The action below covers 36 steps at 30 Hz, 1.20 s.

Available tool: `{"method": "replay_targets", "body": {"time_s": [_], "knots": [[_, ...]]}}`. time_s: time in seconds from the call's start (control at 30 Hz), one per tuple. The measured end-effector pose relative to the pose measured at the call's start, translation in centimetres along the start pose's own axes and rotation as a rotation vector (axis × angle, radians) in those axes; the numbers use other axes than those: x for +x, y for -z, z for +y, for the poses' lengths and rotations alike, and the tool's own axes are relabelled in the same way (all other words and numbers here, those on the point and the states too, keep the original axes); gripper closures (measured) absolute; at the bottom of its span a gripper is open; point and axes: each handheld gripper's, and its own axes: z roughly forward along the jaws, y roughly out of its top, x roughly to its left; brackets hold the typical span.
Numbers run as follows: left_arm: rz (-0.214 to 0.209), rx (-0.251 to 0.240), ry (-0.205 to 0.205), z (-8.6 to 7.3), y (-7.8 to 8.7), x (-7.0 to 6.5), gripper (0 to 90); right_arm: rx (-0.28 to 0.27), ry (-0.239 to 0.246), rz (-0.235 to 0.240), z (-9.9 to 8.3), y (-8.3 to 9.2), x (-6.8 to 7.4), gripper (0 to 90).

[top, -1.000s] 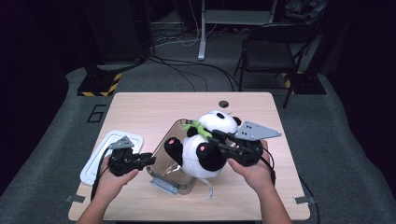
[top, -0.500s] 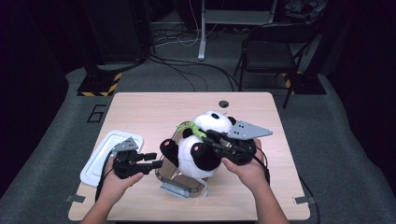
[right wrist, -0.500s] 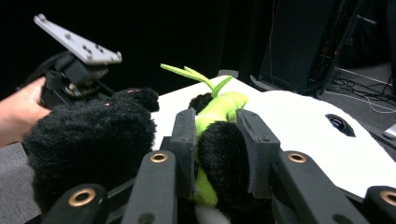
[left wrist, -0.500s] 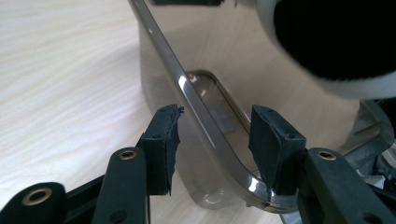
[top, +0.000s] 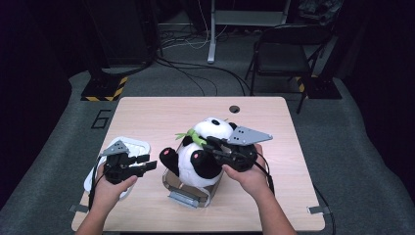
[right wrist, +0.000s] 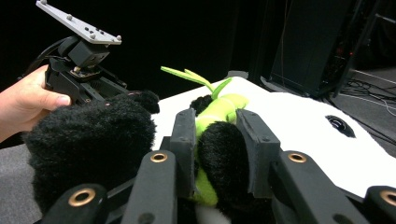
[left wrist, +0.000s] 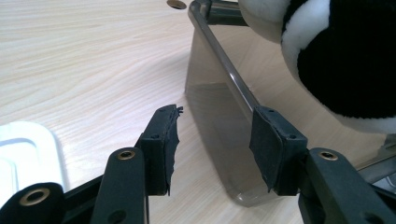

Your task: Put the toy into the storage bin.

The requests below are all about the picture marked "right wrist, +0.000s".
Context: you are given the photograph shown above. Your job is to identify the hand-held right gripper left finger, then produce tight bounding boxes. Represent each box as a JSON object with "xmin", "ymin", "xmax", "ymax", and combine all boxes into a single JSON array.
[{"xmin": 169, "ymin": 107, "xmax": 198, "ymax": 199}]

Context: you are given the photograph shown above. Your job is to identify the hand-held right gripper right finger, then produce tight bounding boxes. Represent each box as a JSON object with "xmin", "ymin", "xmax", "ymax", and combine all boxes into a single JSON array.
[{"xmin": 235, "ymin": 108, "xmax": 281, "ymax": 199}]

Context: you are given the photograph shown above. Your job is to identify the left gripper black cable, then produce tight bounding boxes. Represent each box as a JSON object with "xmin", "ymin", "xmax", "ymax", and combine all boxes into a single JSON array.
[{"xmin": 18, "ymin": 36, "xmax": 73, "ymax": 79}]

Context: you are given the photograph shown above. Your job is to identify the black equipment cabinet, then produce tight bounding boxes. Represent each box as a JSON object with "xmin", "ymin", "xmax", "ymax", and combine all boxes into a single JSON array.
[{"xmin": 270, "ymin": 0, "xmax": 379, "ymax": 98}]

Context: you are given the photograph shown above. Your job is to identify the black floor cables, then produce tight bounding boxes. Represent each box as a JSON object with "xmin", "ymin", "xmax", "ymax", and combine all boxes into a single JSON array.
[{"xmin": 340, "ymin": 68, "xmax": 396, "ymax": 117}]

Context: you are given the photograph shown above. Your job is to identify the panda plush toy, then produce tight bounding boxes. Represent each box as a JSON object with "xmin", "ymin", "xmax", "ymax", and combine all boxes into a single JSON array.
[{"xmin": 22, "ymin": 65, "xmax": 396, "ymax": 224}]

